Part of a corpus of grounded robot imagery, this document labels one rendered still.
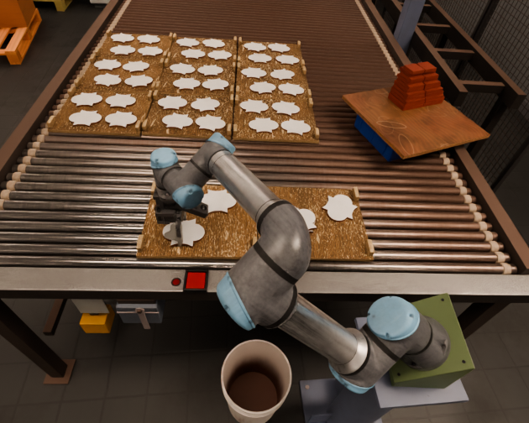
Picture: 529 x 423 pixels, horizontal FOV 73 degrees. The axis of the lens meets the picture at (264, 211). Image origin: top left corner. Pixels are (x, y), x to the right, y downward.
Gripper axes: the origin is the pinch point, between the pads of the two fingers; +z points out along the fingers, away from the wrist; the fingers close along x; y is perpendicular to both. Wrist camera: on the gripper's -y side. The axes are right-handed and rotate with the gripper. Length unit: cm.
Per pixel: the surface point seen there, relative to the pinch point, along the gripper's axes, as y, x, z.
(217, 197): -11.1, -17.4, 0.1
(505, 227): -123, -5, 1
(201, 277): -7.7, 17.1, 2.1
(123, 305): 18.6, 22.3, 11.8
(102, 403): 45, 32, 95
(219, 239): -12.7, 2.1, 1.3
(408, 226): -86, -8, 4
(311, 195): -49, -21, 2
